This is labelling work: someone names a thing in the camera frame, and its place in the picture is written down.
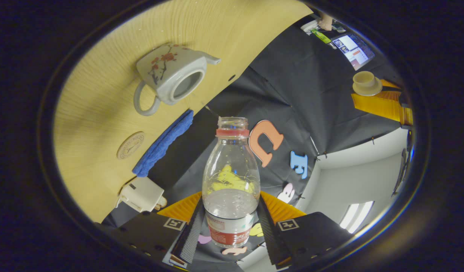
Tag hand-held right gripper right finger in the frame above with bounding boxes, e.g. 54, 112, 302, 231
256, 191, 353, 270

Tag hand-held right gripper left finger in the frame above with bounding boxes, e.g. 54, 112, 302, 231
110, 191, 207, 265

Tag clear plastic water bottle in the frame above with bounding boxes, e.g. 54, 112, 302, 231
202, 116, 261, 248

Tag round brown coaster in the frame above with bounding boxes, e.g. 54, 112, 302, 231
117, 131, 145, 160

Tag grey floral teacup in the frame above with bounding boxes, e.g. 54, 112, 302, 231
133, 43, 221, 116

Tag green drink bottle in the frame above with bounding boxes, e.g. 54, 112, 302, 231
311, 28, 332, 44

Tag computer monitor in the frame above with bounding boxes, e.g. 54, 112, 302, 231
332, 34, 375, 71

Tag white toaster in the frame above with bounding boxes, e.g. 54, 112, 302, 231
116, 177, 165, 213

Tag ceiling light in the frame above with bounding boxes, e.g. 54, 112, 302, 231
339, 201, 374, 234

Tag blue towel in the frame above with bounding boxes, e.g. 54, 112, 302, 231
132, 110, 194, 178

